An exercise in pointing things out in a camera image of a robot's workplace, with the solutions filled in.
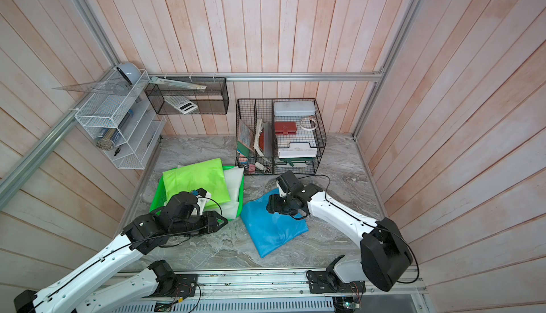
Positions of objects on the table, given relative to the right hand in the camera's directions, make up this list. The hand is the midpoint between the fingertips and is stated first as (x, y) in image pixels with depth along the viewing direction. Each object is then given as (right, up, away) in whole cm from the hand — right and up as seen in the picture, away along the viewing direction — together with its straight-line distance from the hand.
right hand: (272, 206), depth 84 cm
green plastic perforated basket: (-47, +3, +2) cm, 47 cm away
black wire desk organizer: (+2, +30, +5) cm, 30 cm away
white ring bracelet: (+16, +33, +12) cm, 38 cm away
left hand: (-17, -3, -13) cm, 22 cm away
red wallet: (+6, +33, +9) cm, 35 cm away
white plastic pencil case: (+11, +44, +18) cm, 49 cm away
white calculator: (-43, +45, +14) cm, 64 cm away
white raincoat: (-17, +11, +7) cm, 21 cm away
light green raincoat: (-27, +12, +5) cm, 30 cm away
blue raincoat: (0, -10, +1) cm, 10 cm away
